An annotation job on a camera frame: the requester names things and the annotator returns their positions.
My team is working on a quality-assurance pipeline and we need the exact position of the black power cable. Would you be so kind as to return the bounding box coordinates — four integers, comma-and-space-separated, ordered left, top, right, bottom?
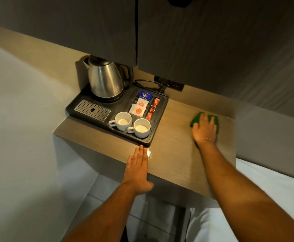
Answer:
134, 79, 166, 94

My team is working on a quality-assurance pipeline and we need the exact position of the perforated metal drip grate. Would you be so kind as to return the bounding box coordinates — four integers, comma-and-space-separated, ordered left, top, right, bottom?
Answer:
74, 99, 112, 122

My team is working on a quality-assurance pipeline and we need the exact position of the person's right forearm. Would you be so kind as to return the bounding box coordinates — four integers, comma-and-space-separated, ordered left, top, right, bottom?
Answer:
197, 140, 294, 242

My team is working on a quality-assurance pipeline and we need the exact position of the person's right hand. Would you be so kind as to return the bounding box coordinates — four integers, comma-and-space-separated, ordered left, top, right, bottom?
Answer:
192, 113, 217, 145

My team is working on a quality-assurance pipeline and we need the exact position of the white ceramic cup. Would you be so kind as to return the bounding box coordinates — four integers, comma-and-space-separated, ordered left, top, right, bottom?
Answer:
127, 118, 151, 139
108, 112, 132, 132

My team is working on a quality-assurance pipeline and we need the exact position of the white tea bag sachet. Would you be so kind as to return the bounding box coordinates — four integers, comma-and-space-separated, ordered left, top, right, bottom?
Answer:
136, 97, 149, 108
128, 103, 146, 117

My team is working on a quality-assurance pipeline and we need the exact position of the black wall socket panel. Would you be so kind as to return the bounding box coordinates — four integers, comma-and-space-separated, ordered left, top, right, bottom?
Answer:
154, 75, 185, 92

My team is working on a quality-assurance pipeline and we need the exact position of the blue sachet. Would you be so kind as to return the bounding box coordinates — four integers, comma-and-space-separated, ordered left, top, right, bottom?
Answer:
136, 91, 154, 101

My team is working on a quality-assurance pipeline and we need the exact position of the person's left hand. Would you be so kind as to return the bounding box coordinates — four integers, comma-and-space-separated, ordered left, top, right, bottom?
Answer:
122, 145, 154, 196

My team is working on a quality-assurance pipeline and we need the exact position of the stainless steel electric kettle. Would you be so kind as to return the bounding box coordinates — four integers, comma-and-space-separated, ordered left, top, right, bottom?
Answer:
83, 55, 134, 98

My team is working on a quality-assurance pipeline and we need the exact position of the black plastic tray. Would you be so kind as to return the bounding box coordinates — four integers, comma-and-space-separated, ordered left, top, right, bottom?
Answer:
65, 83, 169, 147

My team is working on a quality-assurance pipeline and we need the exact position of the green cleaning cloth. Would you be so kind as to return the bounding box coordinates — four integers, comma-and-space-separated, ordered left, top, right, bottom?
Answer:
190, 112, 219, 134

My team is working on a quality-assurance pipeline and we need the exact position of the person's left forearm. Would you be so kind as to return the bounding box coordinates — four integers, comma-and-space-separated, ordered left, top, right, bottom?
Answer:
61, 182, 138, 242

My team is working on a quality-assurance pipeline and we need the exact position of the white bed sheet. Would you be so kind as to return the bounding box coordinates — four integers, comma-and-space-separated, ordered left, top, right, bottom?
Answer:
185, 158, 294, 242

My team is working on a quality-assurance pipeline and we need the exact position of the black kettle base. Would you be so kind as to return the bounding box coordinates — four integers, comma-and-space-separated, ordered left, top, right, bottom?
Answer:
90, 93, 124, 103

